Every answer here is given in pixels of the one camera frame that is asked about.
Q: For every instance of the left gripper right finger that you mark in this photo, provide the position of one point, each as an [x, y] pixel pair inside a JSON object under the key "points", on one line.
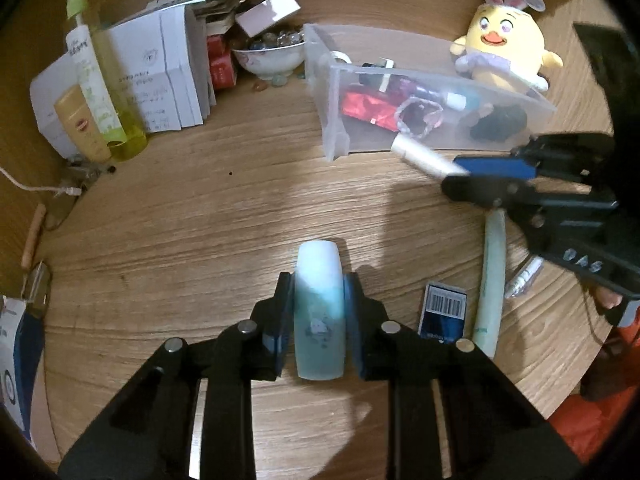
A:
{"points": [[452, 414]]}

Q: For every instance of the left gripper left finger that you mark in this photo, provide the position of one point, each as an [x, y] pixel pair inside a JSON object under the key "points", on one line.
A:
{"points": [[145, 431]]}

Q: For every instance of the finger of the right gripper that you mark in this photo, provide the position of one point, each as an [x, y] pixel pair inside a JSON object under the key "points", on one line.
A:
{"points": [[489, 191], [496, 166]]}

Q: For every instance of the dark green bottle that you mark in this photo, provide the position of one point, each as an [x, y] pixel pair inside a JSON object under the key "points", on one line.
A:
{"points": [[500, 125]]}

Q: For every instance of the white pen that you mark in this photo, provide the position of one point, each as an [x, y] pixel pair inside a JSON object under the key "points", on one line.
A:
{"points": [[524, 277]]}

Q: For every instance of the white tube red cap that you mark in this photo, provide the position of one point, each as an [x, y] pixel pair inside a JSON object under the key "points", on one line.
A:
{"points": [[415, 154]]}

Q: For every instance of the blue tape roll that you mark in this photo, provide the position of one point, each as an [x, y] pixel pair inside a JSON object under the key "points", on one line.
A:
{"points": [[462, 101]]}

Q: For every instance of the pale green tube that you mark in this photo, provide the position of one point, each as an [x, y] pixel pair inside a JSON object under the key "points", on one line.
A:
{"points": [[492, 284]]}

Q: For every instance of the blue Max staple box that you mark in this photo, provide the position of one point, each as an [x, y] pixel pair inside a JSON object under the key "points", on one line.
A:
{"points": [[443, 313]]}

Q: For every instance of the red foil pouch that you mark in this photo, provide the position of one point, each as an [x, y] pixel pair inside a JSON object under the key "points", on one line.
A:
{"points": [[372, 110]]}

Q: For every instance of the white tape roll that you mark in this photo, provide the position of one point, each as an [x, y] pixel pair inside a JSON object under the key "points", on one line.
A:
{"points": [[340, 57]]}

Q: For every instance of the light blue cream tube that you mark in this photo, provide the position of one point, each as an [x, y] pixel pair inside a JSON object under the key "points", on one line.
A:
{"points": [[319, 312]]}

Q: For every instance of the person's right hand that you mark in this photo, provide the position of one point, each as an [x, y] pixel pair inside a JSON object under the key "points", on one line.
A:
{"points": [[606, 299]]}

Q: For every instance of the orange jacket sleeve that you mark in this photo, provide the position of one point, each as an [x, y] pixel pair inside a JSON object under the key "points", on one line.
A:
{"points": [[588, 417]]}

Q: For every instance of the yellow chick plush toy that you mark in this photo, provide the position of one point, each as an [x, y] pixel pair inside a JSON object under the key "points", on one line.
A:
{"points": [[505, 47]]}

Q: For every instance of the clear plastic storage bin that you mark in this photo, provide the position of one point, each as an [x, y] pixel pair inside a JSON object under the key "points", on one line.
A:
{"points": [[425, 59]]}

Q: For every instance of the loose marble on desk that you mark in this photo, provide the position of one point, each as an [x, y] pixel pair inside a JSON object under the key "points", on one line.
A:
{"points": [[260, 85]]}

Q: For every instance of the white bowl of marbles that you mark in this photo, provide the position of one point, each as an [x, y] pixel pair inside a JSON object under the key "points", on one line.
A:
{"points": [[273, 55]]}

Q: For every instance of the eyeglasses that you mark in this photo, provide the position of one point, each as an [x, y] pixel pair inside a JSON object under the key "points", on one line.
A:
{"points": [[79, 176]]}

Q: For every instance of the small white box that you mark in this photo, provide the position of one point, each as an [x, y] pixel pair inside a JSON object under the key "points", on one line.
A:
{"points": [[264, 15]]}

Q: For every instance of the red boxes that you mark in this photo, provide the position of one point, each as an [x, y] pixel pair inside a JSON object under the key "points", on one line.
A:
{"points": [[221, 65]]}

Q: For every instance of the stack of books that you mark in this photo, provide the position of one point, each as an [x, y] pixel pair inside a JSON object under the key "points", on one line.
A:
{"points": [[217, 16]]}

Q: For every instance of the beige cosmetic tube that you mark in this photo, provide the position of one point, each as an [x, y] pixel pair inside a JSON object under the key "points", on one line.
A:
{"points": [[78, 122]]}

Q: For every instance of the white paper boxes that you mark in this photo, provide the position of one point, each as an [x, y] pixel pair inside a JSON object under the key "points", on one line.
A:
{"points": [[161, 70]]}

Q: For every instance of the yellow spray bottle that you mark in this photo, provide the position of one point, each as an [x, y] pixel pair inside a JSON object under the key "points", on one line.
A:
{"points": [[95, 67]]}

